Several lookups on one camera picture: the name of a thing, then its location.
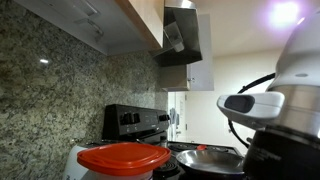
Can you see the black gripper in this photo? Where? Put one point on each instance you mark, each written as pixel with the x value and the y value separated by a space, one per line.
pixel 283 160

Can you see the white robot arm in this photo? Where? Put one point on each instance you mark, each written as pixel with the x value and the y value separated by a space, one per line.
pixel 300 60

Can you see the orange plastic lid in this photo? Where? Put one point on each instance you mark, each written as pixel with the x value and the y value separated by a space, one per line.
pixel 123 158

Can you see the steel frying pan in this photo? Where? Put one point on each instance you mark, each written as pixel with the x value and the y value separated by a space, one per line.
pixel 210 161

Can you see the small red utensil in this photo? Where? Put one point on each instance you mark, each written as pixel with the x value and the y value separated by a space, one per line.
pixel 201 147

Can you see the white room door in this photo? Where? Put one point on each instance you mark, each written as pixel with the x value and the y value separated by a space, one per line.
pixel 182 113

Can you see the black electric stove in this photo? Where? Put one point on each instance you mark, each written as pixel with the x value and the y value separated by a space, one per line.
pixel 143 121

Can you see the bright ceiling light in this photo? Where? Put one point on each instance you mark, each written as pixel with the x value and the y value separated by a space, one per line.
pixel 284 14

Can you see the steel range hood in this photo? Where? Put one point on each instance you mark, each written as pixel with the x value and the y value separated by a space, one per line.
pixel 186 33

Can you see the clear plastic container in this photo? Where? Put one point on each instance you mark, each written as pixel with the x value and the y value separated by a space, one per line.
pixel 100 176

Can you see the wood upper cabinet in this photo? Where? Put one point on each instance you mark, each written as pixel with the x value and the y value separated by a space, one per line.
pixel 140 20

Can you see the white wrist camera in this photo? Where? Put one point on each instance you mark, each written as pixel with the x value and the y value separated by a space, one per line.
pixel 260 106

